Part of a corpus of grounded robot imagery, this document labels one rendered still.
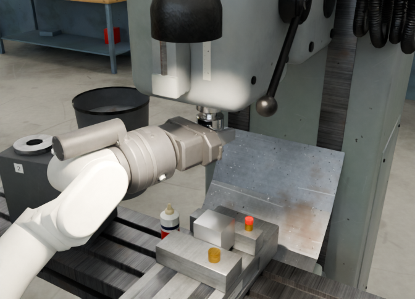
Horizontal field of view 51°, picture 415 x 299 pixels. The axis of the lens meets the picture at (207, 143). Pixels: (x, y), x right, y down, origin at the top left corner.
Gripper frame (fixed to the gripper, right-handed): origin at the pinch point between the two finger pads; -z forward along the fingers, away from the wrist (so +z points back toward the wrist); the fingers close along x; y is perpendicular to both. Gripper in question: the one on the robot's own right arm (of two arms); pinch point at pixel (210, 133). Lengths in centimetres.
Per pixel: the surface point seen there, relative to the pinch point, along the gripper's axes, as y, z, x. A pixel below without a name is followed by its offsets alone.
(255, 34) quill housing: -18.6, 2.8, -11.3
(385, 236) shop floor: 122, -165, 29
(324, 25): -16.1, -23.0, -5.2
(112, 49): 90, -227, 412
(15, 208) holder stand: 27, 21, 43
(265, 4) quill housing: -22.2, -0.1, -10.3
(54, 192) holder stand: 20.0, 15.6, 32.3
